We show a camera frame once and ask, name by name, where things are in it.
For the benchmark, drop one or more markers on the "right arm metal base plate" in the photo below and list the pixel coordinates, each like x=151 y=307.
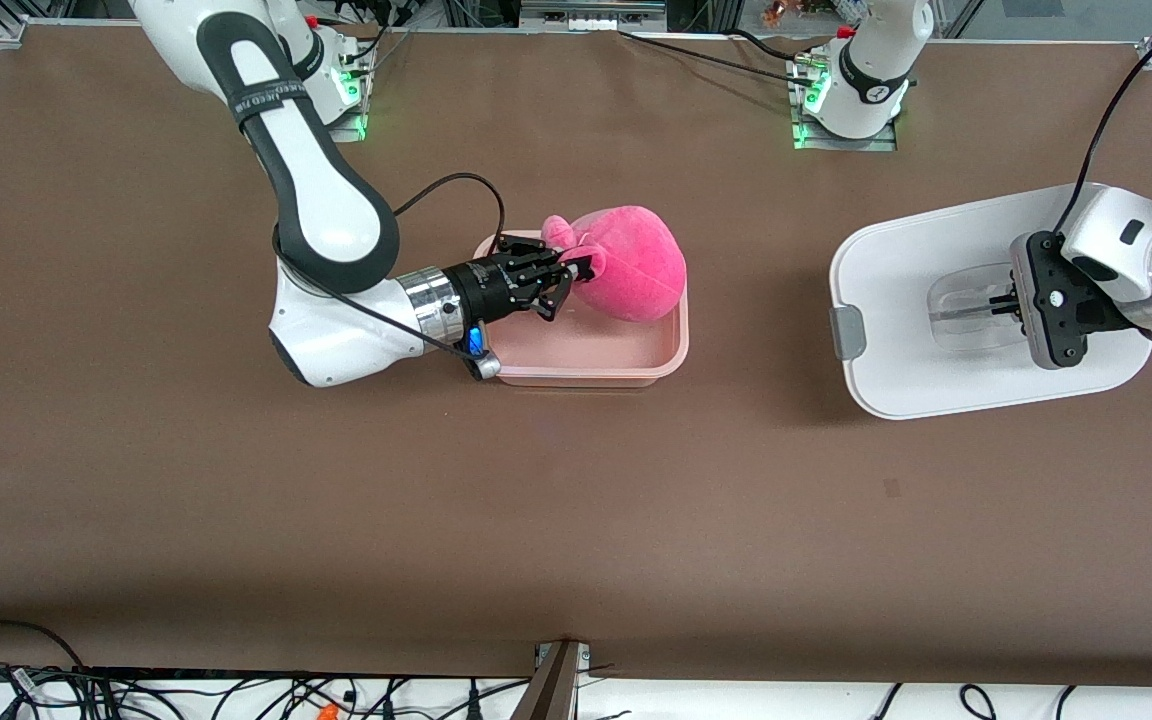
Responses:
x=354 y=120

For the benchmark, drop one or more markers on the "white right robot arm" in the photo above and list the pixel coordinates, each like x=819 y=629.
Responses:
x=326 y=210

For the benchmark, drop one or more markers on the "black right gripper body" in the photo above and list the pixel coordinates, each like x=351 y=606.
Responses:
x=484 y=288

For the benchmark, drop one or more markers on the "pink plush toy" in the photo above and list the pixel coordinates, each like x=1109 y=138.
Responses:
x=636 y=260

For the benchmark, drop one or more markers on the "white box lid grey clips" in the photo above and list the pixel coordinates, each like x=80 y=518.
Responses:
x=916 y=300

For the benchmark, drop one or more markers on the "pale pink box base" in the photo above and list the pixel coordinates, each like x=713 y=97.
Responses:
x=586 y=350

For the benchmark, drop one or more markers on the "orange connector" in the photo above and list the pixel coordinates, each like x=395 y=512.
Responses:
x=327 y=712

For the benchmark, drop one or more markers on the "aluminium post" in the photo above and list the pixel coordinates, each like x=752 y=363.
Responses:
x=551 y=685

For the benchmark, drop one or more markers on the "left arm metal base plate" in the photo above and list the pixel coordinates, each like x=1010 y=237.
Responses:
x=881 y=143

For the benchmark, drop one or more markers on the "grey metal rail bracket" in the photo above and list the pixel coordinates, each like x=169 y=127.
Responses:
x=591 y=15

